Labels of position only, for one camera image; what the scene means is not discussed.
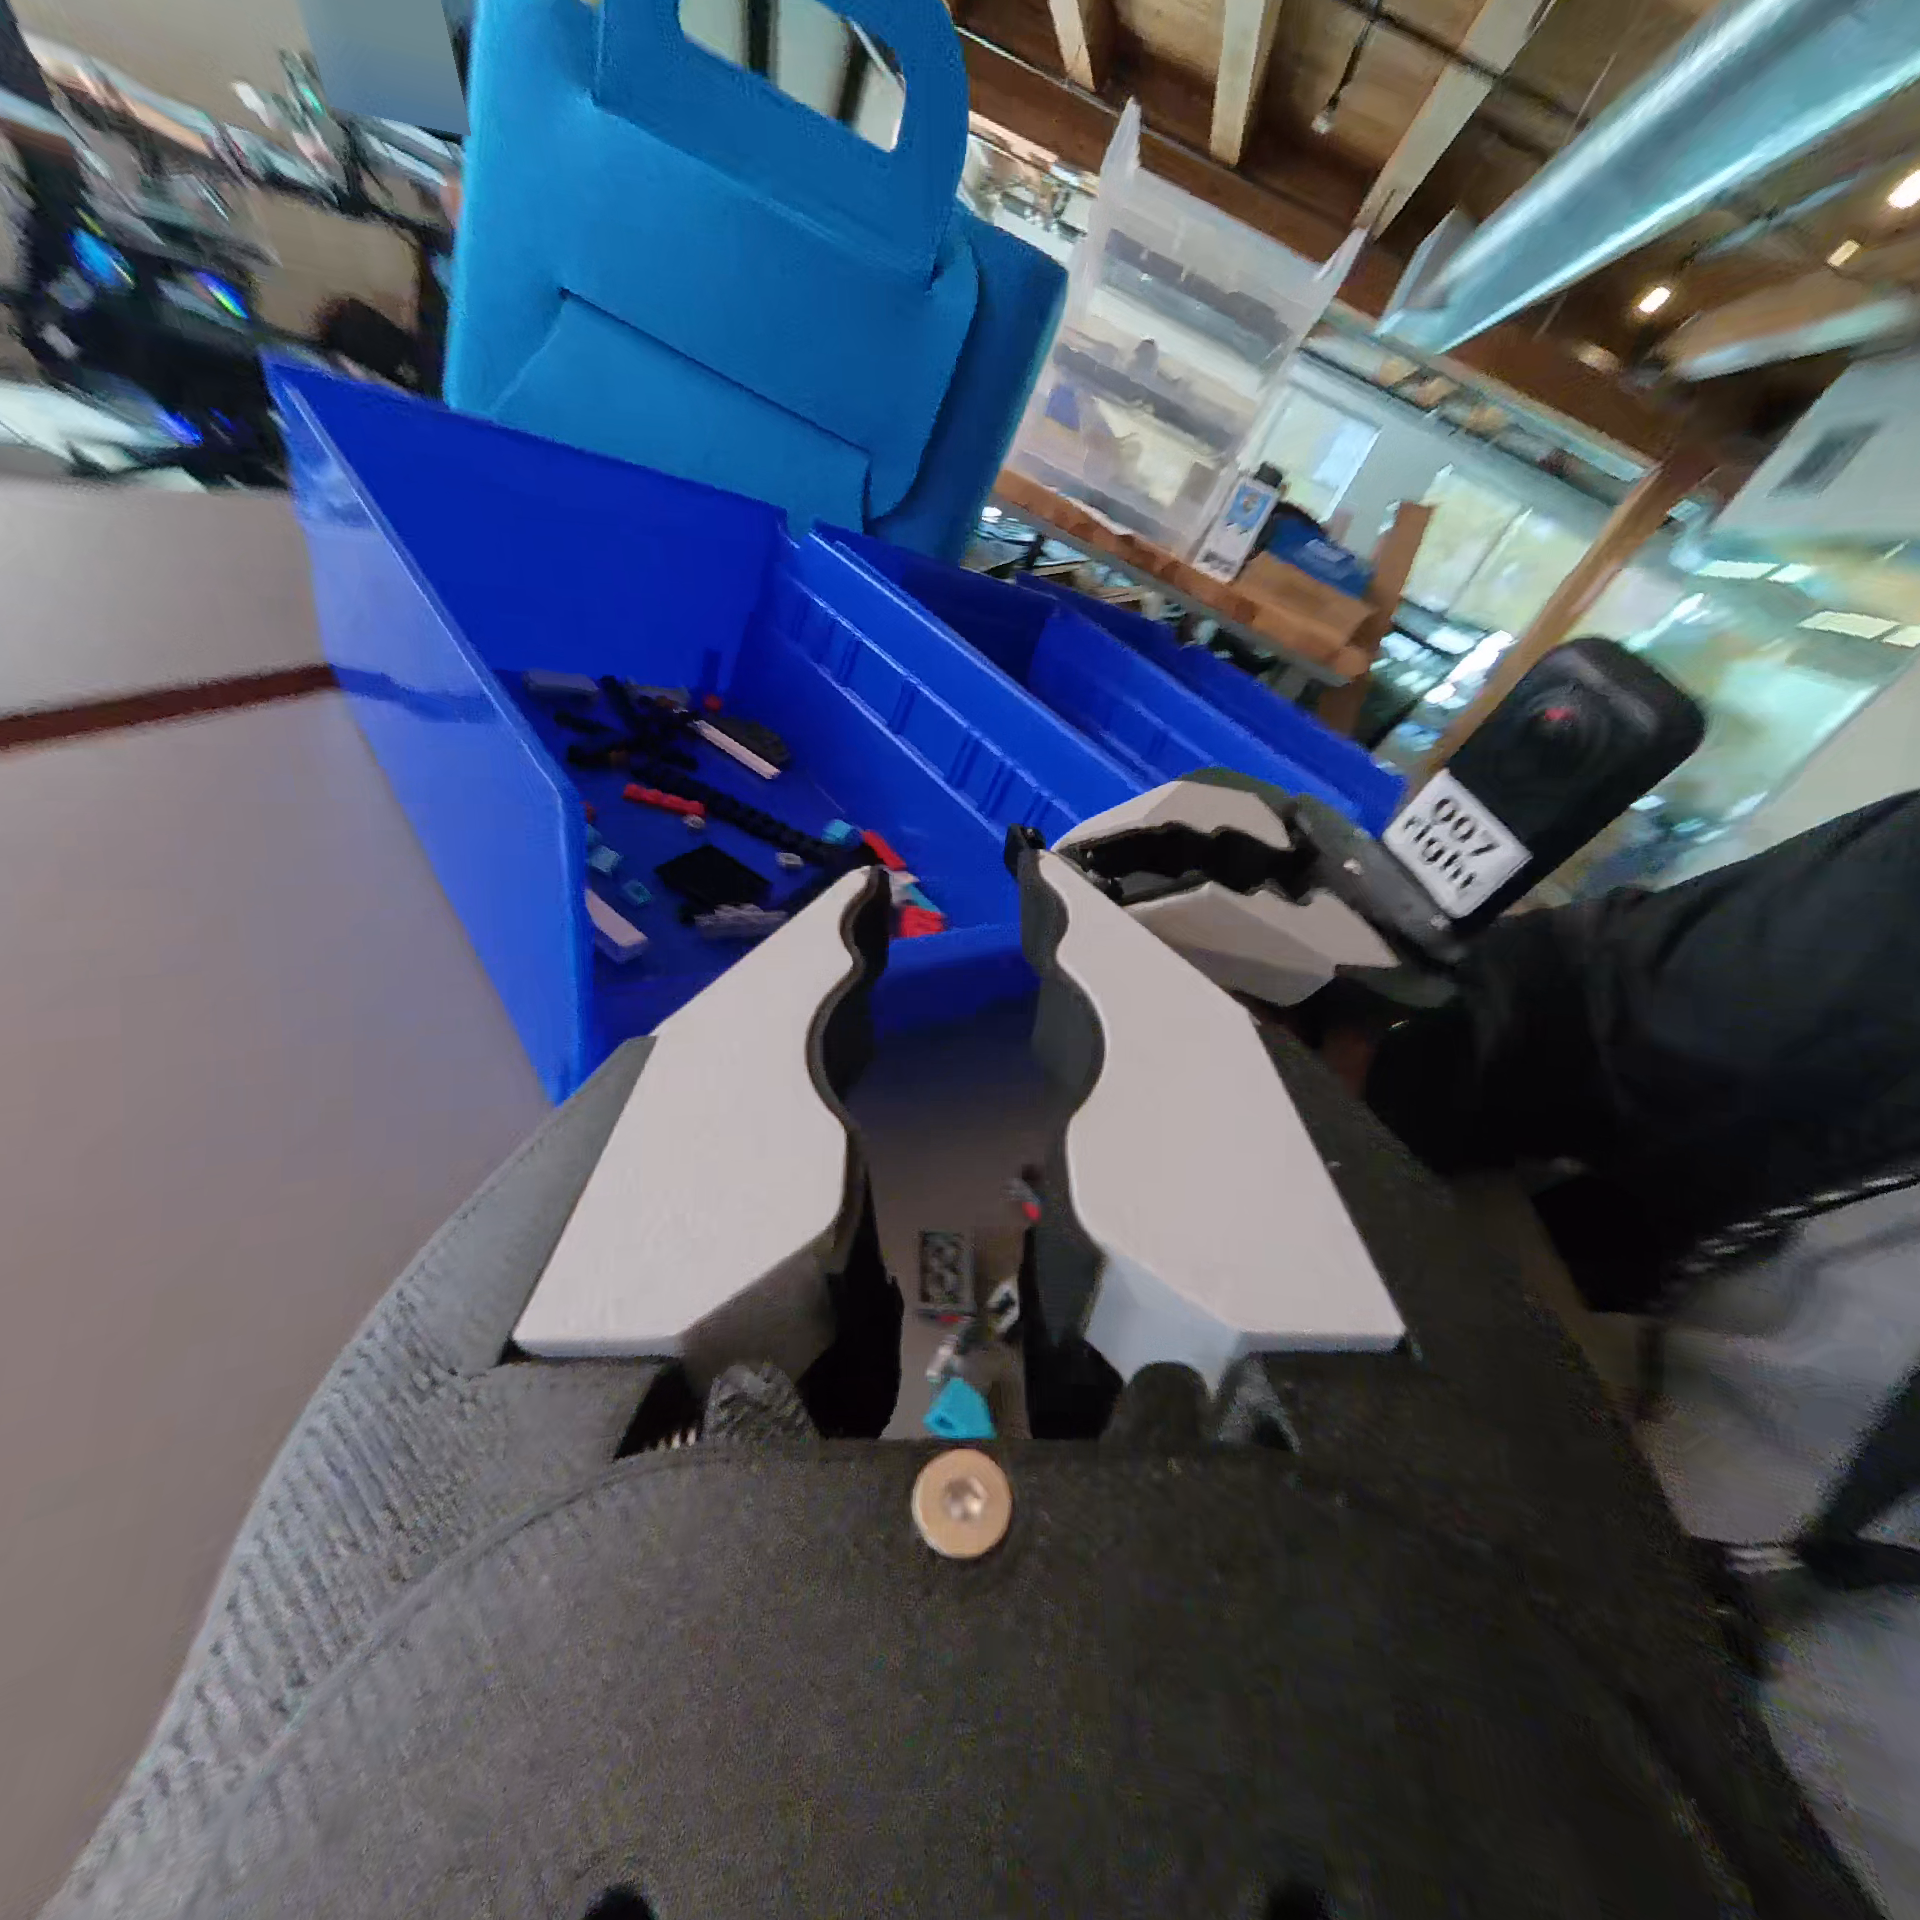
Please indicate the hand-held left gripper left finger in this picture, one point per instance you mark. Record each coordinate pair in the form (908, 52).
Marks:
(692, 1200)

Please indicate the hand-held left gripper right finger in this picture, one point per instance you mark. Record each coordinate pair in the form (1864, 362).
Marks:
(1215, 1200)

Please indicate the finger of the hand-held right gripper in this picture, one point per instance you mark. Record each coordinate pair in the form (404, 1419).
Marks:
(1184, 810)
(1260, 937)

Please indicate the small teal toy brick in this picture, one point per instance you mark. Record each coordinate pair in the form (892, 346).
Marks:
(956, 1413)

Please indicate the person's right forearm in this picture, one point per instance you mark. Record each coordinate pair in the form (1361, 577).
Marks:
(1651, 1020)

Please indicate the grey desk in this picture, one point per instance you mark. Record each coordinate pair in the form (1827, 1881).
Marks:
(224, 1050)

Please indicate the narrow blue plastic bin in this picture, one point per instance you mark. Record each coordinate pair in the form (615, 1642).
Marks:
(1200, 705)
(932, 645)

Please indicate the wooden workbench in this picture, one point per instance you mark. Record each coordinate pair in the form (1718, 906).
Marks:
(1200, 585)

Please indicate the dark grey two-stud brick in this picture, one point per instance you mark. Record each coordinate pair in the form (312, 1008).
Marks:
(942, 1266)

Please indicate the blue cardboard box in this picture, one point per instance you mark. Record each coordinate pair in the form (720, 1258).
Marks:
(1320, 566)

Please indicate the white and blue carton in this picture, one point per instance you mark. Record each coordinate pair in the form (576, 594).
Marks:
(1245, 524)

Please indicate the pile of mixed toy bricks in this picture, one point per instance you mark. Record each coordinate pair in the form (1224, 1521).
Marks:
(720, 877)

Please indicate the clear plastic drawer unit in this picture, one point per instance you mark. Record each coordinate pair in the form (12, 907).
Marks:
(1184, 346)

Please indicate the person's grey sweater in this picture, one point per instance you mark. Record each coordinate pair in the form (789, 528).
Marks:
(1799, 1348)

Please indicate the large blue plastic bin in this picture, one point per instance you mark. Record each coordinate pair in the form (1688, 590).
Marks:
(421, 629)

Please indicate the background electronics equipment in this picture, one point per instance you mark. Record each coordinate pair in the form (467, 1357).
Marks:
(136, 299)

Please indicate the wooden post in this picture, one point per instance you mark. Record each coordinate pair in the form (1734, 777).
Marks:
(1576, 585)

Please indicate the silver ventilation duct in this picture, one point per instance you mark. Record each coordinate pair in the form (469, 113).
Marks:
(1651, 165)

